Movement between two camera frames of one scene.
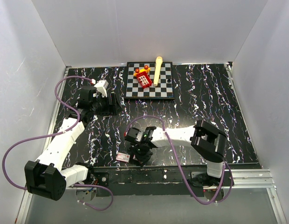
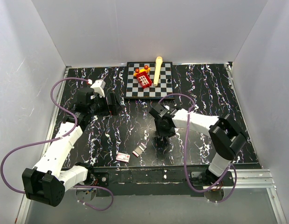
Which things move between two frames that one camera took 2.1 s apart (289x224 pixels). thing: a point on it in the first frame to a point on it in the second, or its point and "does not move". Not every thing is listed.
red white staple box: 123,157 does not move
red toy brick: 143,79 does not move
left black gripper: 111,109 does not move
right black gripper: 142,160 to 160,132
